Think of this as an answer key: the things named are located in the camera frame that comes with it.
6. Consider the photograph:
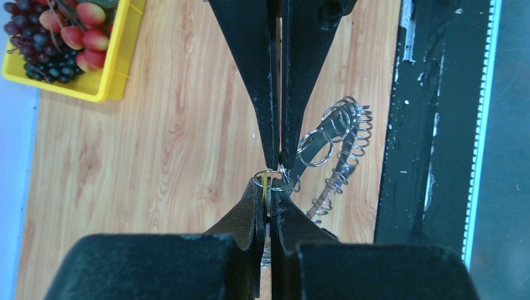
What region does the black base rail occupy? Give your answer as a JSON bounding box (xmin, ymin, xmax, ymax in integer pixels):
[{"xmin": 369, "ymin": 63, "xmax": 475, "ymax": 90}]
[{"xmin": 374, "ymin": 1, "xmax": 502, "ymax": 266}]

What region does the yellow key tag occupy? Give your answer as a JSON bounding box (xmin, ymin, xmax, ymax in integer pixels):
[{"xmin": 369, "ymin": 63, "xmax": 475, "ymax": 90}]
[{"xmin": 261, "ymin": 171, "xmax": 269, "ymax": 218}]

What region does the red strawberry bunch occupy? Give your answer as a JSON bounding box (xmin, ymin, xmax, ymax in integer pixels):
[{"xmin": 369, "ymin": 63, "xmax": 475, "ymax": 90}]
[{"xmin": 37, "ymin": 1, "xmax": 117, "ymax": 72}]

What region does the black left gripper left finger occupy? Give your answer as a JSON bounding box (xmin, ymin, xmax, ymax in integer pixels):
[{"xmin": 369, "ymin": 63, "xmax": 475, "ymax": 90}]
[{"xmin": 46, "ymin": 179, "xmax": 264, "ymax": 299}]

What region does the netted green melon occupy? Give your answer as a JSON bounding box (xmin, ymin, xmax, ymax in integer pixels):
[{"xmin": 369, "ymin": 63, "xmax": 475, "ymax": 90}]
[{"xmin": 87, "ymin": 0, "xmax": 119, "ymax": 9}]

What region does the dark grape bunch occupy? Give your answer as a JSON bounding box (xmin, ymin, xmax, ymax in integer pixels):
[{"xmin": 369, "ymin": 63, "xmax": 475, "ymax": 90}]
[{"xmin": 1, "ymin": 1, "xmax": 84, "ymax": 84}]

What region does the yellow plastic bin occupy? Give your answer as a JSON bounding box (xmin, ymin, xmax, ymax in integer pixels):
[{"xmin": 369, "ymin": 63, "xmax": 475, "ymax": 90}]
[{"xmin": 1, "ymin": 0, "xmax": 146, "ymax": 104}]

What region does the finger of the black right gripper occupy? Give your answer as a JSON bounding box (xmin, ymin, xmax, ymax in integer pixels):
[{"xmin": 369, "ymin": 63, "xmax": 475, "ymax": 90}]
[
  {"xmin": 281, "ymin": 0, "xmax": 356, "ymax": 169},
  {"xmin": 209, "ymin": 0, "xmax": 280, "ymax": 169}
]

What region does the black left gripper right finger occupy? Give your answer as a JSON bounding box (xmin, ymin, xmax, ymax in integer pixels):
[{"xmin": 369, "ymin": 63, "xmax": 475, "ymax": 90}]
[{"xmin": 271, "ymin": 191, "xmax": 478, "ymax": 299}]

